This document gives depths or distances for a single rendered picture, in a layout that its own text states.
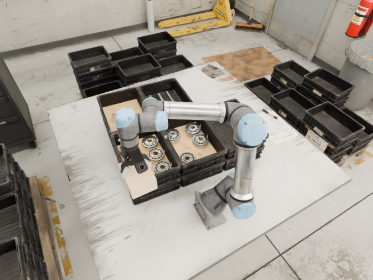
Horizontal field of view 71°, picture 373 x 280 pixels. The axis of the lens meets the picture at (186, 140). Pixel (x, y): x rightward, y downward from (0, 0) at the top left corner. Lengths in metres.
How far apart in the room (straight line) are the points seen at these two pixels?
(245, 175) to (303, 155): 0.87
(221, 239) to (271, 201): 0.39
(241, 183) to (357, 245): 1.60
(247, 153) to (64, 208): 1.82
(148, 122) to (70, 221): 1.65
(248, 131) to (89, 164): 1.14
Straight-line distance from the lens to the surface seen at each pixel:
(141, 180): 1.18
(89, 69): 3.06
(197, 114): 1.13
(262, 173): 1.79
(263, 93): 3.16
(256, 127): 1.05
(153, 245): 1.49
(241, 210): 1.28
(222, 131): 1.79
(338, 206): 2.77
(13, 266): 1.91
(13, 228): 2.17
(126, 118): 0.96
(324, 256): 2.48
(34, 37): 4.68
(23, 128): 2.92
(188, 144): 1.68
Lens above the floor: 2.09
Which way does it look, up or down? 48 degrees down
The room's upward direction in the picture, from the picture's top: 2 degrees clockwise
